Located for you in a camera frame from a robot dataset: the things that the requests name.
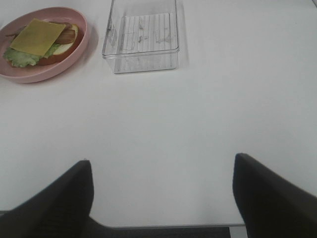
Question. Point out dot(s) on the brown bacon strip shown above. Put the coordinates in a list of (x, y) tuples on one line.
[(66, 37)]

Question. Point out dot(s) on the pink round plate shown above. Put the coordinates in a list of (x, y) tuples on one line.
[(38, 73)]

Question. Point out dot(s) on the white bread slice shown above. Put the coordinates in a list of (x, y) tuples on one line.
[(63, 51)]

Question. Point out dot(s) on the pink bacon strip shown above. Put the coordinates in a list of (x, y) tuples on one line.
[(17, 32)]

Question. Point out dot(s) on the green lettuce leaf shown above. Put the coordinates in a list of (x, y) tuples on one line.
[(22, 59)]

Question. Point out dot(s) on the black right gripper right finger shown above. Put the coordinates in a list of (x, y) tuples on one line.
[(270, 206)]

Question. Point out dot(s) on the yellow cheese slice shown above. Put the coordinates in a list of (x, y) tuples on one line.
[(37, 37)]

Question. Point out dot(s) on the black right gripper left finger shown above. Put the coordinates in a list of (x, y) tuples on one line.
[(60, 210)]

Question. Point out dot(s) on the clear right plastic container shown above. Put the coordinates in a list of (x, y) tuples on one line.
[(142, 35)]

